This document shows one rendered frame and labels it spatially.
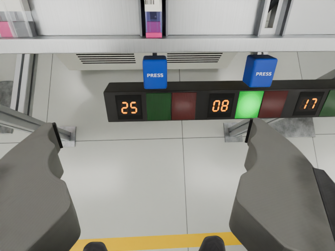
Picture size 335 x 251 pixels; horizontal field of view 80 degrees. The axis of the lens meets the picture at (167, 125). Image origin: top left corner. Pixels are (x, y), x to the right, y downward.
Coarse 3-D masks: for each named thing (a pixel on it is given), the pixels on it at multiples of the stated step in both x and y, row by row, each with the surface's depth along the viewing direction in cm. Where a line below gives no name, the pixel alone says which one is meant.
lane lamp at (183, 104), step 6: (174, 96) 23; (180, 96) 24; (186, 96) 24; (192, 96) 24; (174, 102) 24; (180, 102) 24; (186, 102) 24; (192, 102) 24; (174, 108) 24; (180, 108) 24; (186, 108) 24; (192, 108) 24; (174, 114) 25; (180, 114) 25; (186, 114) 25; (192, 114) 25
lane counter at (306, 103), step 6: (300, 96) 24; (306, 96) 24; (312, 96) 24; (318, 96) 24; (300, 102) 25; (306, 102) 25; (312, 102) 25; (318, 102) 25; (300, 108) 25; (306, 108) 25; (312, 108) 25; (294, 114) 26; (300, 114) 26; (306, 114) 26; (312, 114) 26
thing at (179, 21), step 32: (32, 0) 17; (64, 0) 17; (96, 0) 18; (128, 0) 18; (192, 0) 18; (224, 0) 18; (256, 0) 18; (288, 0) 18; (320, 0) 18; (64, 32) 19; (96, 32) 19; (128, 32) 19; (192, 32) 19; (224, 32) 19; (256, 32) 19; (288, 32) 20; (320, 32) 20
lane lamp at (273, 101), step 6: (264, 96) 24; (270, 96) 24; (276, 96) 24; (282, 96) 24; (264, 102) 24; (270, 102) 25; (276, 102) 25; (282, 102) 25; (264, 108) 25; (270, 108) 25; (276, 108) 25; (282, 108) 25; (264, 114) 25; (270, 114) 25; (276, 114) 25
